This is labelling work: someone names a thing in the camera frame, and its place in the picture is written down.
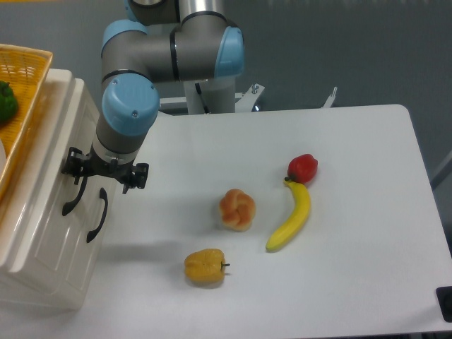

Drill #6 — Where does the black corner device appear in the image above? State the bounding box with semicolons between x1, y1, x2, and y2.
436;286;452;323

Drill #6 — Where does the yellow toy bell pepper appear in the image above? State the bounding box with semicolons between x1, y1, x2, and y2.
184;249;230;284

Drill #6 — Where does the red toy pepper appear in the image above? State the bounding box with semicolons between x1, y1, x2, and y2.
287;154;318;184

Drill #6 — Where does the yellow woven basket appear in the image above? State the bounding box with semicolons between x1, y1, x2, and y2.
1;44;53;196

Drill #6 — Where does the green toy pepper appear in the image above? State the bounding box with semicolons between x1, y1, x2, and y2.
0;81;18;123

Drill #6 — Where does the yellow toy banana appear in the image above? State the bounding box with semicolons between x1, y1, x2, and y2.
266;177;311;252

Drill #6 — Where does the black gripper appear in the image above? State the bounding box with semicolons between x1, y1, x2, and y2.
61;147;150;194

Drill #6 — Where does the knotted toy bread roll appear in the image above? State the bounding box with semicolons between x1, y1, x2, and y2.
218;189;256;232

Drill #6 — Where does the white drawer cabinet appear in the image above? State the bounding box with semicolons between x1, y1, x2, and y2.
1;69;117;309

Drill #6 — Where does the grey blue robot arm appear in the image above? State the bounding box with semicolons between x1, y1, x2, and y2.
62;1;244;190

